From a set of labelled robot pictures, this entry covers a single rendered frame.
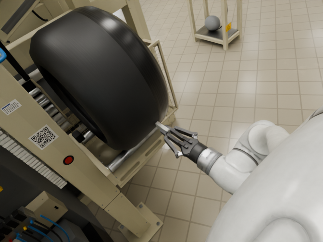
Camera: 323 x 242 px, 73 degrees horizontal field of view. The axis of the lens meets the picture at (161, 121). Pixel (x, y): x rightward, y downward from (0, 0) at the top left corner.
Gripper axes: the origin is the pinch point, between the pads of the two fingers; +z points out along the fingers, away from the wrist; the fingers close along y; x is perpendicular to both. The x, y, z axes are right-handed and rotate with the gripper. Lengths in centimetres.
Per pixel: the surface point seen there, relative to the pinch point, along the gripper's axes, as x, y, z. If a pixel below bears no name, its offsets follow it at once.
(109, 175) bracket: 12.7, 27.3, 9.3
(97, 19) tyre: -38.4, -3.3, 25.3
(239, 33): 108, -220, 87
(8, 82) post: -35, 30, 27
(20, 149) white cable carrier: -14, 43, 25
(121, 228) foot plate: 108, 46, 25
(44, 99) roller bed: 2, 24, 65
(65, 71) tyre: -33.3, 16.3, 19.2
